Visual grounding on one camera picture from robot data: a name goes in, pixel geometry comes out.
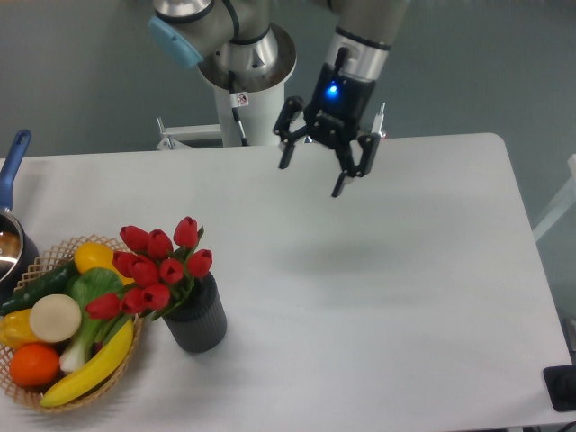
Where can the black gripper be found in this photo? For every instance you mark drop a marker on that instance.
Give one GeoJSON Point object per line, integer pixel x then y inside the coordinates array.
{"type": "Point", "coordinates": [339, 108]}

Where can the red tulip bouquet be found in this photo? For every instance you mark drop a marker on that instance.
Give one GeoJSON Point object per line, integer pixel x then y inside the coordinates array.
{"type": "Point", "coordinates": [163, 269]}

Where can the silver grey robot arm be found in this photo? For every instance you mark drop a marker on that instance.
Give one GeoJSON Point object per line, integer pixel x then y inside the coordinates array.
{"type": "Point", "coordinates": [247, 59]}

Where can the dark grey ribbed vase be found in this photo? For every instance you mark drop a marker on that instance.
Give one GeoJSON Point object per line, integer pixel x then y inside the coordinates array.
{"type": "Point", "coordinates": [200, 323]}

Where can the yellow lemon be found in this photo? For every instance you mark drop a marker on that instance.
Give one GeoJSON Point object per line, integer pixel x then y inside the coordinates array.
{"type": "Point", "coordinates": [93, 255]}

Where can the green bok choy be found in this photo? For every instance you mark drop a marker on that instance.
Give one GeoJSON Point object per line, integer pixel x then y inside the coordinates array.
{"type": "Point", "coordinates": [87, 287]}

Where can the green cucumber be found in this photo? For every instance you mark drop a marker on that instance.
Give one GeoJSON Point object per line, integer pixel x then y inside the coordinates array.
{"type": "Point", "coordinates": [55, 281]}

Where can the yellow banana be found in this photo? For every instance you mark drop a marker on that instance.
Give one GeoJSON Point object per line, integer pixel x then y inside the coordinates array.
{"type": "Point", "coordinates": [95, 371]}

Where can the woven wicker basket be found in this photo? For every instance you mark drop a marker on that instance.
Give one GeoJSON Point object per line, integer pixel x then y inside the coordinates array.
{"type": "Point", "coordinates": [30, 397]}

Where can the black device at table edge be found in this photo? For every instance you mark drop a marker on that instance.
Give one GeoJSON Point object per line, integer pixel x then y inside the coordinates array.
{"type": "Point", "coordinates": [560, 384]}

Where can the yellow bell pepper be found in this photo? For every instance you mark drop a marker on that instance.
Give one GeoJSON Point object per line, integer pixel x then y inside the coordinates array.
{"type": "Point", "coordinates": [16, 330]}

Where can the orange fruit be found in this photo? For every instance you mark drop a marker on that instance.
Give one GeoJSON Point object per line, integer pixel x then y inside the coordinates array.
{"type": "Point", "coordinates": [34, 365]}

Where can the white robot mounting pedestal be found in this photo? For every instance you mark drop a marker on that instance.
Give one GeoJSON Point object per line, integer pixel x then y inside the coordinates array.
{"type": "Point", "coordinates": [257, 112]}

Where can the white table clamp bracket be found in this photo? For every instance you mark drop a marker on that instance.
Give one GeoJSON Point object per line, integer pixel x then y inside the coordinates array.
{"type": "Point", "coordinates": [174, 138]}

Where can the white frame at right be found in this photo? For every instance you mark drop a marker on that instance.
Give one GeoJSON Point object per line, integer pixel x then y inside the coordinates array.
{"type": "Point", "coordinates": [561, 202]}

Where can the blue handled saucepan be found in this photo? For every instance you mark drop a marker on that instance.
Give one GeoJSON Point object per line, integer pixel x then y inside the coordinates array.
{"type": "Point", "coordinates": [18, 251]}

